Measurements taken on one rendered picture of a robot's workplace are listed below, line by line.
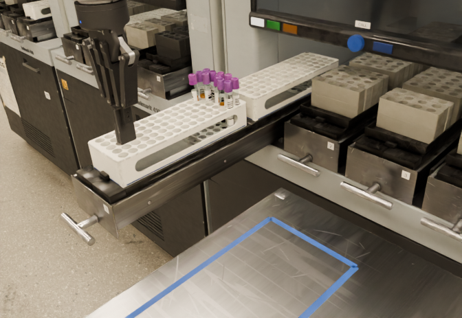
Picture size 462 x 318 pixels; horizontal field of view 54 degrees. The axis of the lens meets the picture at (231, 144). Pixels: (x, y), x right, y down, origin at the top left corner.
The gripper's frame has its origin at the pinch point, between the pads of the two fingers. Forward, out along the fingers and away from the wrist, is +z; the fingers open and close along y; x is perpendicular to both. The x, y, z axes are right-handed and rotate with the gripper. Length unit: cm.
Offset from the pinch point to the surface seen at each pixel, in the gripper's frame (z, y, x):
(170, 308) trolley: 8.0, -30.4, 14.7
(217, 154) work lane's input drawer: 10.0, -6.8, -14.3
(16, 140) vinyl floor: 90, 196, -34
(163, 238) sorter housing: 74, 46, -32
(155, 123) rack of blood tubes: 3.5, 1.5, -7.0
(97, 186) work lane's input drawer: 8.3, -1.5, 7.7
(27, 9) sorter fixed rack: 5, 126, -35
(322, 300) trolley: 8.0, -42.3, 2.2
